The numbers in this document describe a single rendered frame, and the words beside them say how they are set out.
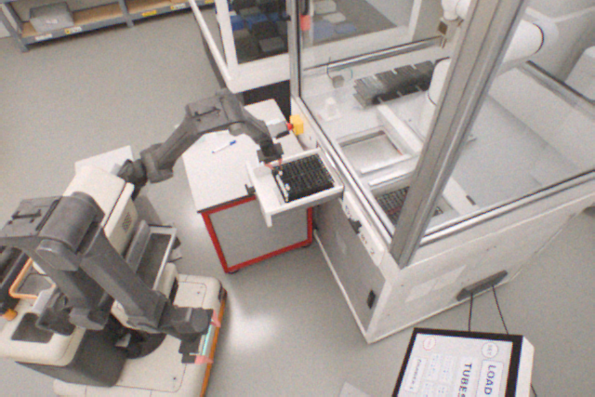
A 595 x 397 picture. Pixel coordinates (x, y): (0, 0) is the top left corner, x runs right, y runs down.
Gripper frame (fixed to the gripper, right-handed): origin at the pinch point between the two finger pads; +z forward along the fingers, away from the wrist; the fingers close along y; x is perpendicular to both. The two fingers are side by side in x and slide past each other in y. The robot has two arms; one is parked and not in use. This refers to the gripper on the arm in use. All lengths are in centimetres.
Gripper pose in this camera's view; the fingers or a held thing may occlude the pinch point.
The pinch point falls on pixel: (276, 166)
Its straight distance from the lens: 148.6
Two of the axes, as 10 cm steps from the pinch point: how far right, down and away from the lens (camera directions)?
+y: 9.4, -3.3, -0.3
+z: 2.5, 6.3, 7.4
